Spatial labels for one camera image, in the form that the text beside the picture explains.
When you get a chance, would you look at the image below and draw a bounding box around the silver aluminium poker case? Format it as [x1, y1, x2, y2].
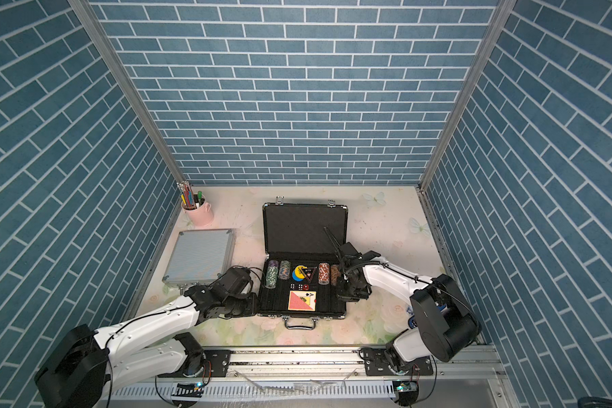
[163, 229, 235, 290]

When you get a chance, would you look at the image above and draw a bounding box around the black poker case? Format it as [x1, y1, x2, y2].
[258, 200, 348, 321]

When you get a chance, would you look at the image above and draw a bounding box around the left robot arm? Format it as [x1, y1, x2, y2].
[34, 267, 257, 407]

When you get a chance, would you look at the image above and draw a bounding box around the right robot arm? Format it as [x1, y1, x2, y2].
[335, 242, 481, 374]

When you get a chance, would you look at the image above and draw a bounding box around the orange blue chip stack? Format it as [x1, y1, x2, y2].
[330, 265, 341, 287]

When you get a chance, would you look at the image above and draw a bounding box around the red white chip stack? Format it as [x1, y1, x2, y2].
[318, 263, 331, 286]

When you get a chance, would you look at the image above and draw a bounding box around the green white chip stack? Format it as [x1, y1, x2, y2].
[265, 260, 279, 289]

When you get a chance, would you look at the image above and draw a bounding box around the pink white card deck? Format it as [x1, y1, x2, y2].
[287, 291, 317, 312]

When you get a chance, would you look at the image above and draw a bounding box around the yellow blue dealer button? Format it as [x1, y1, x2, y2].
[292, 265, 309, 282]

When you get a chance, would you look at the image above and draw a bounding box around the grey chip stack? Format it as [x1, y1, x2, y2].
[278, 260, 292, 281]

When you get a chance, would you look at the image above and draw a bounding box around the blue black handheld device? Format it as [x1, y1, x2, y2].
[408, 304, 447, 329]

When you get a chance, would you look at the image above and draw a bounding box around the pink pen cup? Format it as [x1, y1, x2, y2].
[183, 202, 214, 227]

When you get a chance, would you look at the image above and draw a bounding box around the metal base rail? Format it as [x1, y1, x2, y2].
[96, 345, 519, 407]

